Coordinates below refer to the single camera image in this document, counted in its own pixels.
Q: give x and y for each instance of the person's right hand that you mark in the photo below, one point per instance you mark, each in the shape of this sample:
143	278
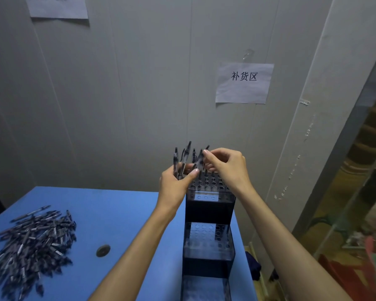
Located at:
233	169

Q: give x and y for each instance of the person's left hand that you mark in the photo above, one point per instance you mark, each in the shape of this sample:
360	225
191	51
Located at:
172	191

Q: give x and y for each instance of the cluster of grey pens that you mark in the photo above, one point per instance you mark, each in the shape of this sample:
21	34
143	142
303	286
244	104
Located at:
193	156

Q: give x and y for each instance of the black tiered pen display stand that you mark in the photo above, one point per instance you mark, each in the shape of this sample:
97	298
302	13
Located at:
210	210

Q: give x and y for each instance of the pile of grey pens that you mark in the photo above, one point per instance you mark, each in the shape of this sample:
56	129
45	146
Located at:
28	247

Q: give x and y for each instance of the person's left forearm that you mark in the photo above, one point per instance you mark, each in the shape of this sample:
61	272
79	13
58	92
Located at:
134	260

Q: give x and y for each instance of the person's right forearm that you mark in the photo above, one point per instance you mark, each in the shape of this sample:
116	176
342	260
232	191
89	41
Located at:
294	253

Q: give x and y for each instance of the blue table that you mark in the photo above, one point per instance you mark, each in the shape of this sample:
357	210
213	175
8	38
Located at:
112	216

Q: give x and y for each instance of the small round metal disc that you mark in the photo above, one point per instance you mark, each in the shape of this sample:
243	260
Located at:
103	250

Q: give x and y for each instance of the dark blue cloth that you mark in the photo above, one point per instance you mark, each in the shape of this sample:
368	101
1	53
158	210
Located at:
253	266

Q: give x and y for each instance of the red plastic stool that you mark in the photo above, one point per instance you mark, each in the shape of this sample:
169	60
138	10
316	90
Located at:
347	275

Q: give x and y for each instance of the white paper wall sign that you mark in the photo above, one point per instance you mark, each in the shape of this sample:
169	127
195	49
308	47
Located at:
56	7
244	84

